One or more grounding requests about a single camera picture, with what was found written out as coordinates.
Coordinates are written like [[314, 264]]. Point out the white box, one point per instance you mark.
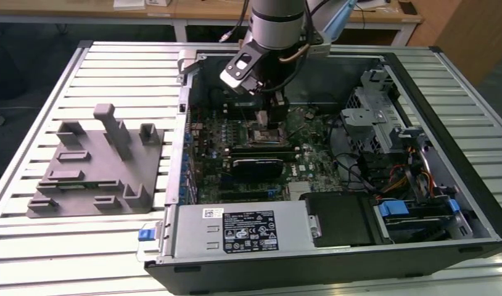
[[128, 3], [157, 2]]

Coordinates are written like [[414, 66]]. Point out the blue case latch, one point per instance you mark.
[[147, 235]]

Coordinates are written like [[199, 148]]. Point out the black graphics card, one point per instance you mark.
[[259, 168]]

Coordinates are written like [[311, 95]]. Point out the wooden cabinet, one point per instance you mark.
[[472, 31]]

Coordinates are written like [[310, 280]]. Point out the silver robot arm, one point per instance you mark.
[[275, 21]]

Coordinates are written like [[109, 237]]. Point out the CPU socket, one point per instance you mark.
[[263, 137]]

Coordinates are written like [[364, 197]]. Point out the blue plastic clip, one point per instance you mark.
[[452, 206]]

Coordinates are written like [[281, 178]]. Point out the grey parts rack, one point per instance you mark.
[[107, 160]]

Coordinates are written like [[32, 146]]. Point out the wooden desk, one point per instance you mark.
[[89, 13]]

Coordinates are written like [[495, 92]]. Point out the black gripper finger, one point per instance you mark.
[[264, 101], [277, 111]]

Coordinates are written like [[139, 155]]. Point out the small silver heatsink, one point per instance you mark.
[[300, 189]]

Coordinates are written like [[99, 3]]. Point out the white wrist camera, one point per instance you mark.
[[237, 69]]

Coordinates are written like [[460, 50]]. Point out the green motherboard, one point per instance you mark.
[[316, 148]]

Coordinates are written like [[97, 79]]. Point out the metal drive cage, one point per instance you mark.
[[370, 117]]

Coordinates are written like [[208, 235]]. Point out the green RAM stick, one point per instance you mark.
[[76, 185]]

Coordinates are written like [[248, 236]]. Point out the black expansion slot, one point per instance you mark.
[[243, 195]]

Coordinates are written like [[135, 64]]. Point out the grey power supply unit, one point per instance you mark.
[[193, 228]]

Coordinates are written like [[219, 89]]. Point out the black open PC case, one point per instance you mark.
[[275, 271]]

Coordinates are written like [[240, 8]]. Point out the blue disk carrier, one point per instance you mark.
[[392, 209]]

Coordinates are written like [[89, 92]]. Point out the black RAM slot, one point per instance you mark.
[[236, 107], [236, 114]]

